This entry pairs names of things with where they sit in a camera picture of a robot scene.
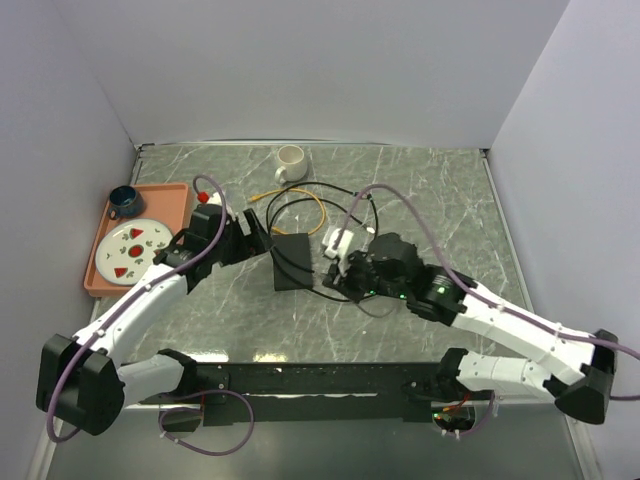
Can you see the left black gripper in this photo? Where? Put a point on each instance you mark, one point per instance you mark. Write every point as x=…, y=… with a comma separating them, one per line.
x=250, y=245

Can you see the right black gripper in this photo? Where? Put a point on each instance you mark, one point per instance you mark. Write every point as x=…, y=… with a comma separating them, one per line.
x=344, y=283

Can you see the black network switch box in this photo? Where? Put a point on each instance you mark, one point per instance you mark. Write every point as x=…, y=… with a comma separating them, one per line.
x=292, y=262

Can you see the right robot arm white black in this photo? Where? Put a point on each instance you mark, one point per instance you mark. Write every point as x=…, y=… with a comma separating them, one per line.
x=572, y=369

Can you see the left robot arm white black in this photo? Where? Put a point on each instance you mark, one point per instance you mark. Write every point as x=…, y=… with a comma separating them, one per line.
x=84, y=381

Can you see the white ceramic mug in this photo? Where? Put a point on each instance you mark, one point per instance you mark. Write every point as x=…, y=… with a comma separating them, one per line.
x=292, y=164

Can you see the pink tray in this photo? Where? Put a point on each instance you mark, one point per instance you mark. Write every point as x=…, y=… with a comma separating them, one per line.
x=170, y=204

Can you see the white watermelon pattern plate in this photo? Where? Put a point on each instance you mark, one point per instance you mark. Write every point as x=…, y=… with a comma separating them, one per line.
x=128, y=250

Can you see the dark blue cup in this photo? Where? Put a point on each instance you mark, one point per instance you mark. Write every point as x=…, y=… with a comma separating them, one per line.
x=125, y=202

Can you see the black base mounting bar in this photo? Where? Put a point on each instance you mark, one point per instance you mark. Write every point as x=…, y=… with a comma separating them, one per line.
x=279, y=392

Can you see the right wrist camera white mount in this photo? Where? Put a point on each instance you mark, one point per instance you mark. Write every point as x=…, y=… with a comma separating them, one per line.
x=337, y=246

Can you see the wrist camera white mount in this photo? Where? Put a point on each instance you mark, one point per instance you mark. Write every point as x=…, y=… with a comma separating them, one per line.
x=337, y=246
x=215, y=198

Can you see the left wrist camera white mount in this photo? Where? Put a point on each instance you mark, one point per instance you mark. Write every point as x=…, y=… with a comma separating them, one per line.
x=215, y=198

